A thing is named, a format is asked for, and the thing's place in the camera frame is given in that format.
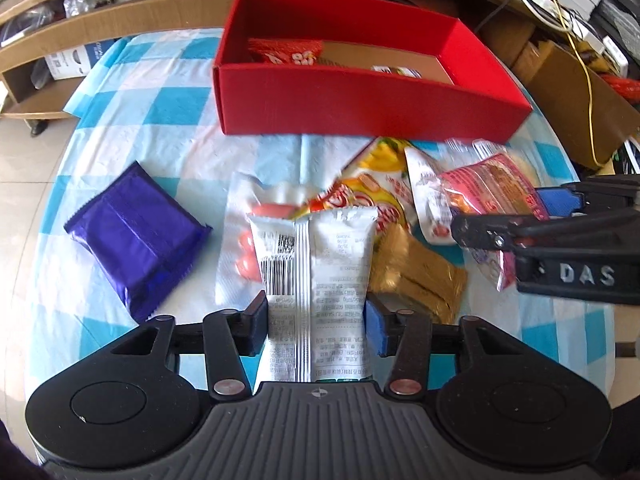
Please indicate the red cardboard box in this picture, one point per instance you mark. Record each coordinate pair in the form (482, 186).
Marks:
(350, 105)

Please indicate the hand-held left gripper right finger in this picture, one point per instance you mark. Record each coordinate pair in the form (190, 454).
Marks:
(376, 331)

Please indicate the clear packet with red candies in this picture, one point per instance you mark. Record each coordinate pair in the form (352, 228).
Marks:
(239, 255)

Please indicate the clear plastic bag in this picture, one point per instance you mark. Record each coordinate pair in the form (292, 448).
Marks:
(82, 4)

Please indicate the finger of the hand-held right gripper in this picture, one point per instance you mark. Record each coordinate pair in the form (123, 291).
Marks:
(480, 232)
(555, 204)

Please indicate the brown cardboard box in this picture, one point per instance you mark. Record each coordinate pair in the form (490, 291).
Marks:
(565, 100)

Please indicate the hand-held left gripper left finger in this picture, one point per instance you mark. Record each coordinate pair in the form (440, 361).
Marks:
(257, 321)

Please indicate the purple snack packet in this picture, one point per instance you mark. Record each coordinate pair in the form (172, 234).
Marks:
(135, 235)

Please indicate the wooden tv stand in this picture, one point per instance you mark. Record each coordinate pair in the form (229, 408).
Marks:
(150, 7)

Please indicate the gold snack packet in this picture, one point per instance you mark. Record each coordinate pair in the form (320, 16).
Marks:
(415, 270)

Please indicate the yellow and red snack packet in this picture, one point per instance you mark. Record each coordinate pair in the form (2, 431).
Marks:
(370, 185)

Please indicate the blue and white checkered tablecloth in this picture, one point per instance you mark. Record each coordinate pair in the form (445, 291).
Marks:
(150, 110)

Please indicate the colourful printed snack packet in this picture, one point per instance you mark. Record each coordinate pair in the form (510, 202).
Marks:
(397, 70)

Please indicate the pink snack packet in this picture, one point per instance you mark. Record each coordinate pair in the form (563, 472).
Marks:
(490, 185)

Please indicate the white and blue carton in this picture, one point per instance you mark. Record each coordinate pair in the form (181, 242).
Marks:
(67, 62)

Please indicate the white snack packet black print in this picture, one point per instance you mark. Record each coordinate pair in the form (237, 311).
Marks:
(320, 270)

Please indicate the white power strip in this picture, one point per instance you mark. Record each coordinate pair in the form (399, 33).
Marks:
(615, 57)

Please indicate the small white and red packet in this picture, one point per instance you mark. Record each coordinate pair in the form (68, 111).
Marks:
(425, 195)

